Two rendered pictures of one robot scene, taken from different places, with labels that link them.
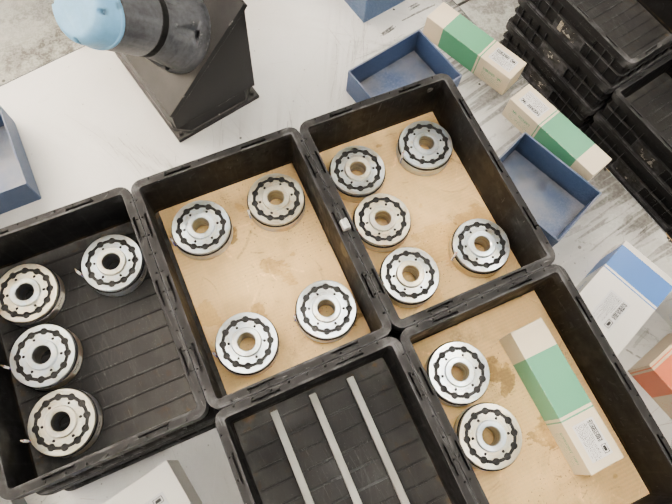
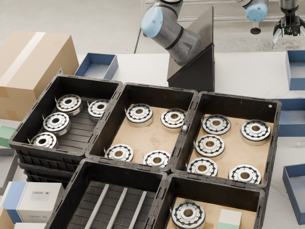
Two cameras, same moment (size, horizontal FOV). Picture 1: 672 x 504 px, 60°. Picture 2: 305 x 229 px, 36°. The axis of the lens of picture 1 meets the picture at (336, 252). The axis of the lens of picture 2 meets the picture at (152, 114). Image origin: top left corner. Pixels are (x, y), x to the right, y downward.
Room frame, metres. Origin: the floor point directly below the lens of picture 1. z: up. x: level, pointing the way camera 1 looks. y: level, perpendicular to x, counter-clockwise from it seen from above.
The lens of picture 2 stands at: (-0.36, -0.89, 2.08)
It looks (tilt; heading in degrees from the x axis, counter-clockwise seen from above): 43 degrees down; 55
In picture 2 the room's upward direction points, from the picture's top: 9 degrees counter-clockwise
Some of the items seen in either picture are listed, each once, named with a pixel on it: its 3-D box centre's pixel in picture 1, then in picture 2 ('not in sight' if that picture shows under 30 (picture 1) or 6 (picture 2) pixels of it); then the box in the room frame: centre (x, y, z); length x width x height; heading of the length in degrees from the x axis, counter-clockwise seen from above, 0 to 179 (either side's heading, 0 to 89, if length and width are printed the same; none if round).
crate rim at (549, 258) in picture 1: (422, 192); (228, 136); (0.45, -0.13, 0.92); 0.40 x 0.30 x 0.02; 32
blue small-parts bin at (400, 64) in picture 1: (402, 83); (282, 117); (0.81, -0.09, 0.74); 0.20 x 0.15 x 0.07; 134
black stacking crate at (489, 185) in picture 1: (417, 205); (228, 146); (0.45, -0.13, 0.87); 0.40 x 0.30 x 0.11; 32
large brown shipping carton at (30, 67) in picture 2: not in sight; (29, 75); (0.20, 0.87, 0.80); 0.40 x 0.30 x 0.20; 34
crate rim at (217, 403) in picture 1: (257, 257); (144, 124); (0.29, 0.12, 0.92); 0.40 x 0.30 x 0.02; 32
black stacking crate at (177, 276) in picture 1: (260, 267); (146, 134); (0.29, 0.12, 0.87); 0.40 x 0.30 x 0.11; 32
